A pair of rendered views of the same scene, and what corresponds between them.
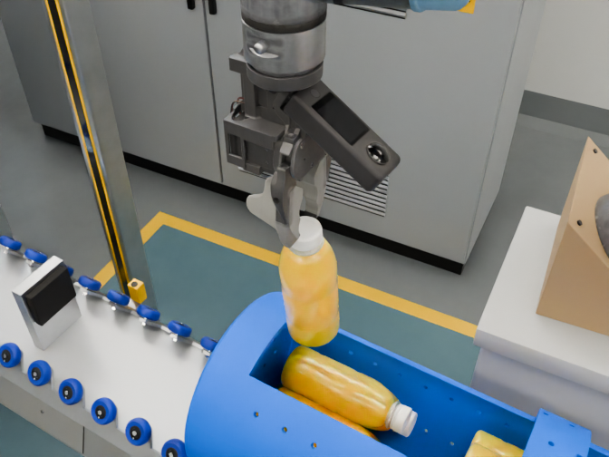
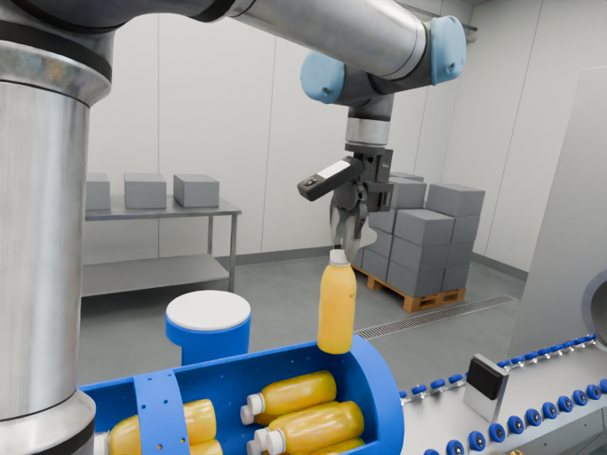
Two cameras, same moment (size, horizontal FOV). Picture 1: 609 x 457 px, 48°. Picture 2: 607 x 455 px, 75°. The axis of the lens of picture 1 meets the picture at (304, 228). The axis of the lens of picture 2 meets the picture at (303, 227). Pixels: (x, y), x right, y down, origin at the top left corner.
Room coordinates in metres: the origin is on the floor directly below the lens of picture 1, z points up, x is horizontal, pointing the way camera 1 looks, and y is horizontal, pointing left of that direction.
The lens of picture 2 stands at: (0.85, -0.64, 1.68)
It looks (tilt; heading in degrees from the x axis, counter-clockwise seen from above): 15 degrees down; 121
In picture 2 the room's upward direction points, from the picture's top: 6 degrees clockwise
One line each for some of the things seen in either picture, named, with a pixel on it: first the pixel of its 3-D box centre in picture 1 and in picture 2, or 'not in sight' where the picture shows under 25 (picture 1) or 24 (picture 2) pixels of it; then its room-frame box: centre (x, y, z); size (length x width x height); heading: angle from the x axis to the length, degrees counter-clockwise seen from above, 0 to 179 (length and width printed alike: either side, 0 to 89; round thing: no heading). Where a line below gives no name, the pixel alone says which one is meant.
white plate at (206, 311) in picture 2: not in sight; (209, 309); (-0.03, 0.25, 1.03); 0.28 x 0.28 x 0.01
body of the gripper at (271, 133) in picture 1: (279, 113); (363, 179); (0.57, 0.02, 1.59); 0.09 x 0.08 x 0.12; 59
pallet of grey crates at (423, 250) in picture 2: not in sight; (405, 233); (-0.34, 3.53, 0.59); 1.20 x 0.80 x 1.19; 153
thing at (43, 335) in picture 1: (52, 306); (482, 388); (0.83, 0.46, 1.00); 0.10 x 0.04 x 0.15; 149
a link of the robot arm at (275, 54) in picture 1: (282, 40); (366, 133); (0.56, 0.02, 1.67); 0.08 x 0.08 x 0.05
